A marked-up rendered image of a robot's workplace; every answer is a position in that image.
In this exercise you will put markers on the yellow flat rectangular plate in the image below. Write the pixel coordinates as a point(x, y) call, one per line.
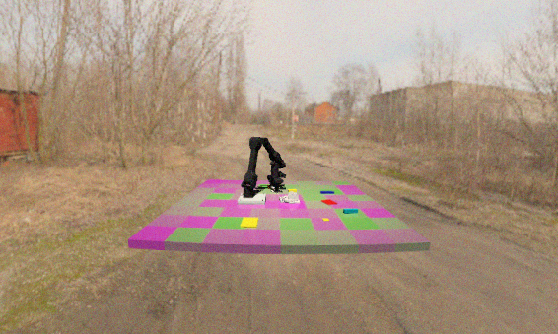
point(249, 222)

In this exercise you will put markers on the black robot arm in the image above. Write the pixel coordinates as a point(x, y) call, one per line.
point(250, 178)

